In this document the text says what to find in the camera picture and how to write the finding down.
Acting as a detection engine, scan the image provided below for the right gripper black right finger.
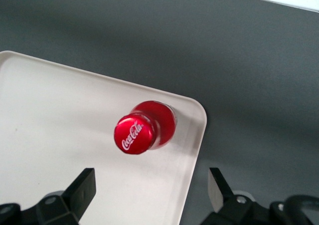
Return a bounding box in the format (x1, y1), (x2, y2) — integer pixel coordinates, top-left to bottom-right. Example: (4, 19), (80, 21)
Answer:
(201, 167), (258, 225)

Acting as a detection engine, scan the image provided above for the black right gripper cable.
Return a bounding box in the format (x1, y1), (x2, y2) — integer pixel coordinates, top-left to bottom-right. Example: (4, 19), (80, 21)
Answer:
(270, 194), (319, 225)

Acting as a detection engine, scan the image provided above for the beige plastic tray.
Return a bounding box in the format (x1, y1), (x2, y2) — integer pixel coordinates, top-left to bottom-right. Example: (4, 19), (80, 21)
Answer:
(0, 50), (208, 225)

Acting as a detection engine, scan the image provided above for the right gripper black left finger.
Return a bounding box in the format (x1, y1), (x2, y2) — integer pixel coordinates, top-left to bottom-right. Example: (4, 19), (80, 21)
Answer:
(35, 168), (98, 225)

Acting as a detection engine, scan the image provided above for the red coke bottle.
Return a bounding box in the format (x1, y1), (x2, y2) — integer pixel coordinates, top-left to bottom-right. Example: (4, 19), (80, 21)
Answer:
(114, 100), (178, 156)

